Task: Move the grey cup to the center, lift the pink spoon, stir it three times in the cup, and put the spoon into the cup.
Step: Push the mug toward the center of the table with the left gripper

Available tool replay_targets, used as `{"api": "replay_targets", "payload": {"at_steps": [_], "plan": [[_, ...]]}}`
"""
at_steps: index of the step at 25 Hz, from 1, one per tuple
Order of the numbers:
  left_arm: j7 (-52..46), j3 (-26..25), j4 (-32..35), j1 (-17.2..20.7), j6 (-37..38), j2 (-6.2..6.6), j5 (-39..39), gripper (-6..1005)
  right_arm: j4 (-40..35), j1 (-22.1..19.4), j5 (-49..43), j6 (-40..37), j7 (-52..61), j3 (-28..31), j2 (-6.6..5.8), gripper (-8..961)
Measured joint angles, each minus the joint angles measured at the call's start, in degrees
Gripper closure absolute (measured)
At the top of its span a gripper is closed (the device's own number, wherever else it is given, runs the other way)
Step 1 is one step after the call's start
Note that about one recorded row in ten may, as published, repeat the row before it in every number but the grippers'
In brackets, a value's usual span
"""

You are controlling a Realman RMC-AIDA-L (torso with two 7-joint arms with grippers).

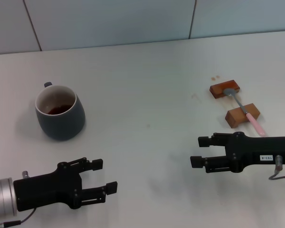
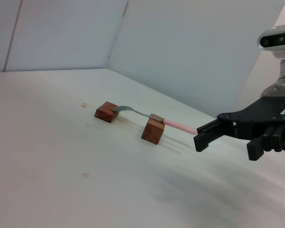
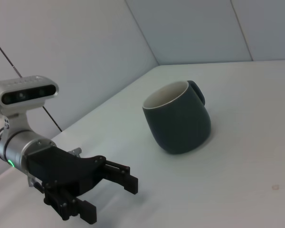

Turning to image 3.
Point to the grey ceramic cup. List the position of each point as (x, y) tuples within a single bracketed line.
[(180, 128)]

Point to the silver camera mount bracket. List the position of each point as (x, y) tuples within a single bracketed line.
[(17, 121)]

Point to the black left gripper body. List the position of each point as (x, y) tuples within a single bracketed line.
[(61, 166)]

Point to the silver gripper plug connector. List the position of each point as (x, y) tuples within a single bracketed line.
[(76, 151), (33, 182)]

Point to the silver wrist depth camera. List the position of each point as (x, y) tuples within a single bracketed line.
[(26, 91)]

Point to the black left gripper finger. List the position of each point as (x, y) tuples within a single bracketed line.
[(85, 210), (129, 181)]

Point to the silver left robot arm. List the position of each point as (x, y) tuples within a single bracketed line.
[(16, 145)]

